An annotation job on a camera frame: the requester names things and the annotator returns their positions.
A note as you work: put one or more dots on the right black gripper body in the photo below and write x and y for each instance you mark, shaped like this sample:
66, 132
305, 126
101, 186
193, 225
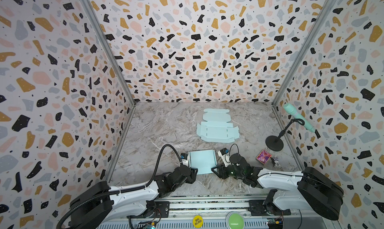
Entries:
219, 171

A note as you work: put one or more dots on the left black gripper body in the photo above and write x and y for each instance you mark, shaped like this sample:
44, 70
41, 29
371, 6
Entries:
192, 173

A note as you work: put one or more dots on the mint paper box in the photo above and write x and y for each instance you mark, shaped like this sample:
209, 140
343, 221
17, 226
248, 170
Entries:
203, 161

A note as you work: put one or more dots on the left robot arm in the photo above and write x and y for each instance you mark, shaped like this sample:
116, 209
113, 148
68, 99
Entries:
102, 203

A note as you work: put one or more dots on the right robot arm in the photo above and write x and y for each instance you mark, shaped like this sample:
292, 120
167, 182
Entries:
301, 190

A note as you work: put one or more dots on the colourful small card box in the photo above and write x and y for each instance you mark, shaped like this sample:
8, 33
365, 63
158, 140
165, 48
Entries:
263, 157

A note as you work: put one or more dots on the mint flat box far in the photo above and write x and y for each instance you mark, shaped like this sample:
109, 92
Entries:
216, 127

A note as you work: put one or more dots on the small black white figurine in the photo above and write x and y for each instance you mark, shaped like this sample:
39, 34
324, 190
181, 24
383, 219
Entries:
276, 162

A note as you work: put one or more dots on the yellow round sticker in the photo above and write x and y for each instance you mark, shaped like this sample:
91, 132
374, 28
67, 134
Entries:
198, 221

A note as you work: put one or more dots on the green round button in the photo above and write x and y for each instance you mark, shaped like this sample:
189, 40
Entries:
235, 221

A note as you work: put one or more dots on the mint green microphone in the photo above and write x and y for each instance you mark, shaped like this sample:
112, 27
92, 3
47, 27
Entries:
291, 110

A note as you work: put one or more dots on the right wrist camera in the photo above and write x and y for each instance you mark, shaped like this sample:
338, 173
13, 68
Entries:
224, 154

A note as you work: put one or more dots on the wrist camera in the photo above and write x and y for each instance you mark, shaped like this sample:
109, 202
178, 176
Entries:
224, 154
185, 159

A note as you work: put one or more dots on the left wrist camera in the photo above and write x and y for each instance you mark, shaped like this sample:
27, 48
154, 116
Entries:
185, 159

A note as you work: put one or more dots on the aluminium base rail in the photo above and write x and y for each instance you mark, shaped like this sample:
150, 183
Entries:
178, 213

